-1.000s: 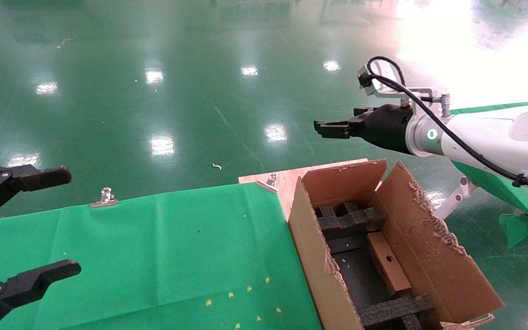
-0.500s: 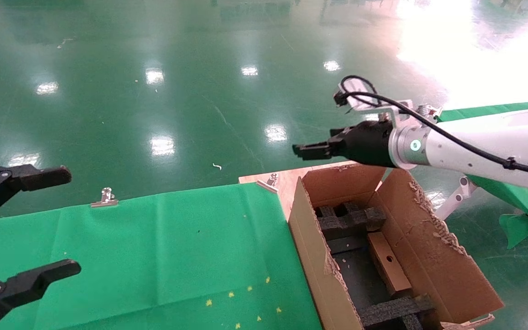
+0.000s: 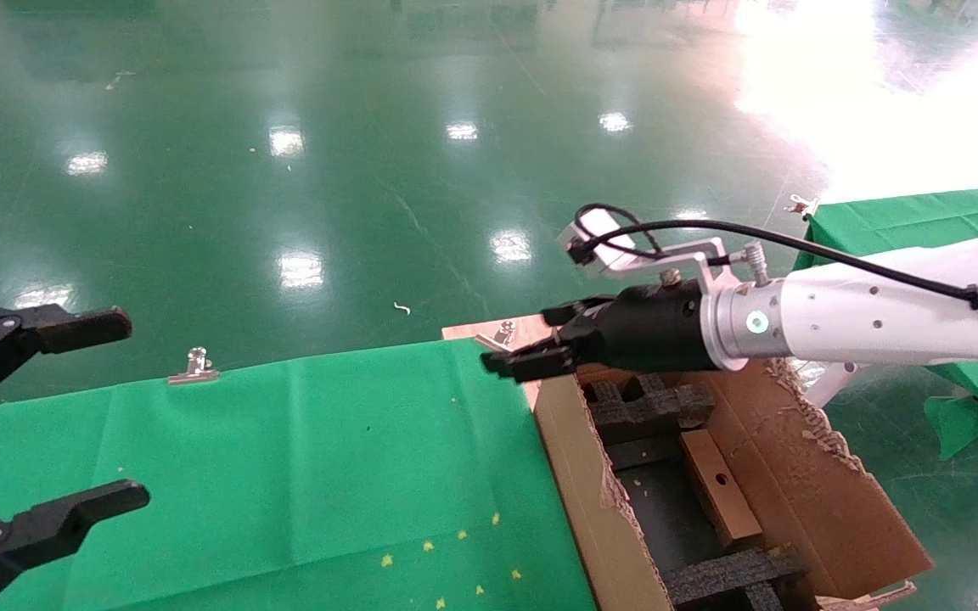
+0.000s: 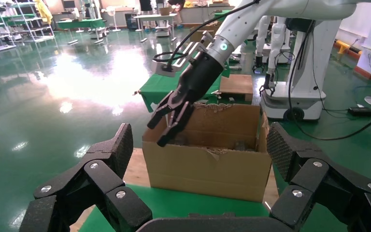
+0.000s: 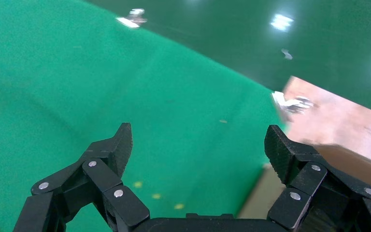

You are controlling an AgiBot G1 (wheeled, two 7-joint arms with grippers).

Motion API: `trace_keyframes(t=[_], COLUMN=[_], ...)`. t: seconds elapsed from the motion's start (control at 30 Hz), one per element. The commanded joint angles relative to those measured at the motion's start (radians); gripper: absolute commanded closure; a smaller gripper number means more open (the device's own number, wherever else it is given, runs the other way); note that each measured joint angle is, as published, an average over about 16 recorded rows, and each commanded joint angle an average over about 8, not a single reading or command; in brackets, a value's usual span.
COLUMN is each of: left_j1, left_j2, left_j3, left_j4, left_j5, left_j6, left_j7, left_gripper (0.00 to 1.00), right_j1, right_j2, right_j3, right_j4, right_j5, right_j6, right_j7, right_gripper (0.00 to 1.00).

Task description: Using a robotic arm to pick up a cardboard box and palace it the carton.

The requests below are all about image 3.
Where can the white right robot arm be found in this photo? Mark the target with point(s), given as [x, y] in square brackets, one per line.
[879, 314]

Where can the silver binder clip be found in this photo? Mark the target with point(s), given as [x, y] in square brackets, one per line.
[497, 333]
[196, 373]
[801, 206]

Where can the large open cardboard carton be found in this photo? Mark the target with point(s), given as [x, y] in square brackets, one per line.
[812, 509]

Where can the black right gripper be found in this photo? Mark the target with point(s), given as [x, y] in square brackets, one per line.
[650, 327]

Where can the white table leg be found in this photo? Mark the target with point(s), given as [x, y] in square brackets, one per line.
[833, 382]

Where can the black foam bottom liner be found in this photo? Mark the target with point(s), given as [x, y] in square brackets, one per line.
[667, 518]

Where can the small cardboard box with hole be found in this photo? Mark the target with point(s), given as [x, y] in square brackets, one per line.
[722, 509]

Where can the large green tablecloth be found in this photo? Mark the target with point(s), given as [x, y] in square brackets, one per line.
[285, 475]

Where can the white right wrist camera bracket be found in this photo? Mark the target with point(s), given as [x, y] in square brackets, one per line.
[604, 233]

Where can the black foam insert block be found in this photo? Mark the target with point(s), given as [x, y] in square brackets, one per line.
[650, 407]
[727, 579]

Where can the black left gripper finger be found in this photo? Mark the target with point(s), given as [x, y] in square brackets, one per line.
[73, 329]
[56, 526]

